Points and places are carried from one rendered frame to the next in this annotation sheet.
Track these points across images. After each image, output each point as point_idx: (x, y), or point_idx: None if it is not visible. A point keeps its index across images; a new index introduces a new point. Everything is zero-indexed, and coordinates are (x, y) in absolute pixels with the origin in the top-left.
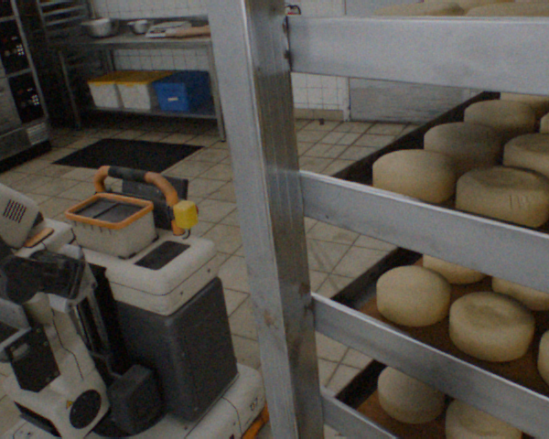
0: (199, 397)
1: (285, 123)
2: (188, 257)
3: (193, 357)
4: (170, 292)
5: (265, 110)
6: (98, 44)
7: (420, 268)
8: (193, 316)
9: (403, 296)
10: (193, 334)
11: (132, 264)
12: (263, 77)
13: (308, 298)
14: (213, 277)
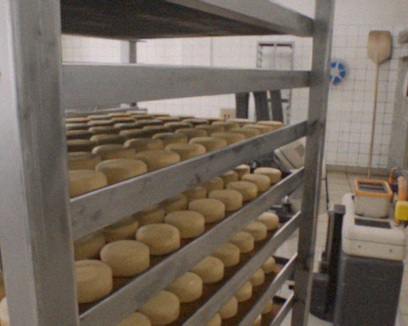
0: (344, 321)
1: (125, 53)
2: (379, 231)
3: (351, 293)
4: (351, 239)
5: (121, 48)
6: None
7: (145, 112)
8: (362, 268)
9: (129, 111)
10: (358, 279)
11: (353, 217)
12: (121, 41)
13: (128, 106)
14: (394, 259)
